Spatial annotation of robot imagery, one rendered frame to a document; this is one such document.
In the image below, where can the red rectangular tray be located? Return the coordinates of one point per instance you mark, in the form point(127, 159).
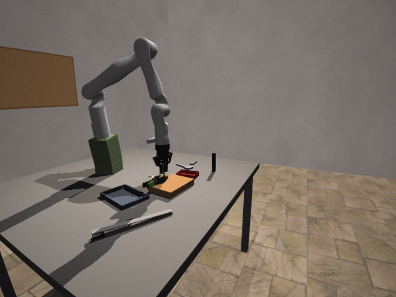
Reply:
point(188, 173)

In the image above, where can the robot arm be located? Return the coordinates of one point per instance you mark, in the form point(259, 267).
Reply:
point(145, 51)

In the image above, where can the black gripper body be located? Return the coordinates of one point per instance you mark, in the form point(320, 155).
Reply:
point(162, 149)

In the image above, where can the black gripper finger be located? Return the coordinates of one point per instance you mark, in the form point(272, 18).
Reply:
point(168, 156)
point(159, 162)

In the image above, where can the light brown wooden board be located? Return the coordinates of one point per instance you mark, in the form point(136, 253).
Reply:
point(173, 186)

